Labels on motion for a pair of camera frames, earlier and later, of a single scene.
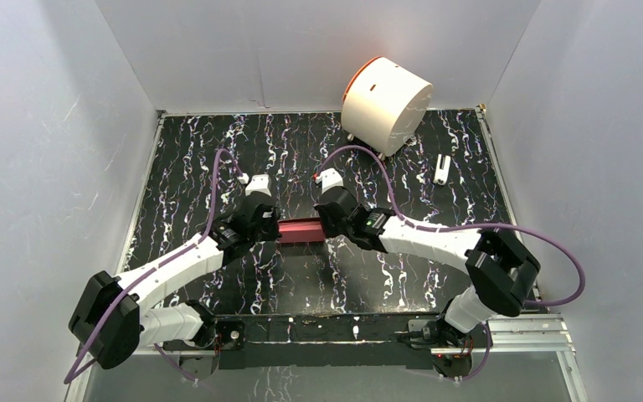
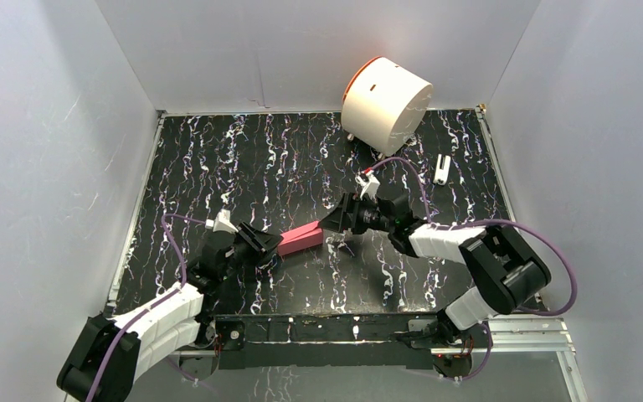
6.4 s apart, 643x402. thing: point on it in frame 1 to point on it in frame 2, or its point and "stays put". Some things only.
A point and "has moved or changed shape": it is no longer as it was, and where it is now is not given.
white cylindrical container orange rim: [383, 105] stays put
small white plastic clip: [441, 174] stays put
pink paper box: [301, 229] has moved or changed shape
